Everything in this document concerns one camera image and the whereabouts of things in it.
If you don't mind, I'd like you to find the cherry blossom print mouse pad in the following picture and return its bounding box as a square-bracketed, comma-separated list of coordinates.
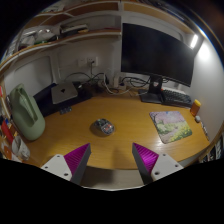
[149, 110, 193, 145]

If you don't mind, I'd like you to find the dark pen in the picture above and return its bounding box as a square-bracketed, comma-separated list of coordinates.
[200, 121, 210, 141]

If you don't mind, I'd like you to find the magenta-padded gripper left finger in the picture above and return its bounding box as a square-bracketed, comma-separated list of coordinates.
[40, 143, 92, 186]

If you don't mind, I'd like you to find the orange jar with yellow lid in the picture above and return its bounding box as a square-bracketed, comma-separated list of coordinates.
[190, 99, 202, 117]

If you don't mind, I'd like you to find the black cable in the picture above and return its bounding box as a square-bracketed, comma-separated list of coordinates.
[120, 76, 151, 89]
[64, 63, 108, 88]

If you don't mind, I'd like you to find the transparent computer mouse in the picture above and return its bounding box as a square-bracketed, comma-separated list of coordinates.
[93, 118, 116, 136]

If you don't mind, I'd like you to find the white power strip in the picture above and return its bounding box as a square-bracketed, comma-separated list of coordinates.
[112, 75, 122, 89]

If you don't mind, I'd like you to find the pale green watering can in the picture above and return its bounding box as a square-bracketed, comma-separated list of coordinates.
[8, 83, 46, 142]

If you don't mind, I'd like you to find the white cable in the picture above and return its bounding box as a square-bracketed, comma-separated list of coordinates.
[101, 74, 141, 98]

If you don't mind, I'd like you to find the silver mini computer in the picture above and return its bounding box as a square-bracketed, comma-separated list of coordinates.
[50, 81, 79, 105]

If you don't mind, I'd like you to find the black keyboard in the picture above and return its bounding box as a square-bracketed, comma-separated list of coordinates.
[160, 87, 194, 108]

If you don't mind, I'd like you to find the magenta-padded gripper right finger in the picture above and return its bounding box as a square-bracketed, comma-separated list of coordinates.
[131, 142, 185, 185]

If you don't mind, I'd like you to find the black flat box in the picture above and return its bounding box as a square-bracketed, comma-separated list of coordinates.
[32, 81, 94, 118]

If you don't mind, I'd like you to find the black computer monitor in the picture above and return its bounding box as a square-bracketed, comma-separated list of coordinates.
[120, 22, 196, 104]

